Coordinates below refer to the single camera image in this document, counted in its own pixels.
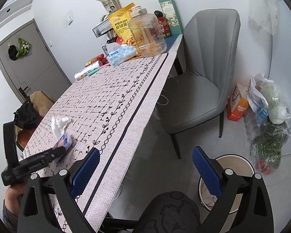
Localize green bag on door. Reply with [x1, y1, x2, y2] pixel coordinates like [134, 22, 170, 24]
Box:
[16, 37, 31, 58]

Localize clear plastic bag on fridge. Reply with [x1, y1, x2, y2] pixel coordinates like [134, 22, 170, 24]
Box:
[248, 0, 278, 36]

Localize white refrigerator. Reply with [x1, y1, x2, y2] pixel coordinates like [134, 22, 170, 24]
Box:
[270, 0, 291, 155]

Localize orange paper bag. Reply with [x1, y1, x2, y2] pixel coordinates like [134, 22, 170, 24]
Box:
[227, 83, 249, 122]

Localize white plastic bag of goods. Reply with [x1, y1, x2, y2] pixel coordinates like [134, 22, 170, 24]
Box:
[247, 74, 291, 125]

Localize blue purple snack wrapper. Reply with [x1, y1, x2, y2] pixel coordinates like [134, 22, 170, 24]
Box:
[54, 133, 72, 150]

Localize beige trash bin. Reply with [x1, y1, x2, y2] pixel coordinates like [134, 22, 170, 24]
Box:
[197, 154, 255, 215]

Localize green vegetables in bag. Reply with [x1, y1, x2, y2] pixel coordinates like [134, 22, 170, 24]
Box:
[251, 122, 290, 175]

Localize grey door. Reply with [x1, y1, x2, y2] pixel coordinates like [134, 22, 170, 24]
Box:
[0, 19, 71, 102]

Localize black wire basket rack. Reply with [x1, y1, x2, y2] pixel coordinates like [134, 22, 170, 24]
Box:
[92, 15, 117, 39]

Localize white tissue paper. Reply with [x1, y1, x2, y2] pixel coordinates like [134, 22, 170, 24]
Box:
[51, 116, 72, 139]

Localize white roll of bags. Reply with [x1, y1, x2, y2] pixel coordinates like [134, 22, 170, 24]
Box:
[74, 61, 102, 81]

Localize blue tissue pack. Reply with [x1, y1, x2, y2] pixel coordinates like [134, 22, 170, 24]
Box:
[106, 43, 138, 67]

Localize green floral tall box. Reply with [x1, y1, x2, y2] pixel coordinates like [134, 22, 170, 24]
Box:
[158, 0, 183, 35]

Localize large clear plastic jar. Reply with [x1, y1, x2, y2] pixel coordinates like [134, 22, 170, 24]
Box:
[128, 6, 166, 57]

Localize patterned pink tablecloth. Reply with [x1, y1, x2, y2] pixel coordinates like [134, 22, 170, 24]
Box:
[22, 52, 176, 230]

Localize black hat on door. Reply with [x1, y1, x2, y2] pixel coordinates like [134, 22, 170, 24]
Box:
[8, 45, 18, 61]

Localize teal pen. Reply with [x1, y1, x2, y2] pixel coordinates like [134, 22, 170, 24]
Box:
[87, 63, 110, 76]

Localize wooden chair with clothes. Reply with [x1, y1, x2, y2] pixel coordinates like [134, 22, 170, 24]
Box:
[14, 90, 56, 151]

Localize person's dark patterned knee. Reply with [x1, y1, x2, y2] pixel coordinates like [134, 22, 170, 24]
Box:
[133, 191, 201, 232]

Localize red snack packets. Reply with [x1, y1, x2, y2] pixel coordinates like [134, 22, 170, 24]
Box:
[85, 54, 108, 67]

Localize grey upholstered chair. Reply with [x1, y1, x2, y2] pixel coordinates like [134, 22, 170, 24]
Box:
[158, 9, 241, 159]

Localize person's left hand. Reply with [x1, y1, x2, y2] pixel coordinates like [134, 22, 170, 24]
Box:
[4, 183, 27, 216]

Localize yellow snack bag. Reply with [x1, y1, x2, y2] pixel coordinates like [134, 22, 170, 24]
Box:
[108, 3, 142, 49]

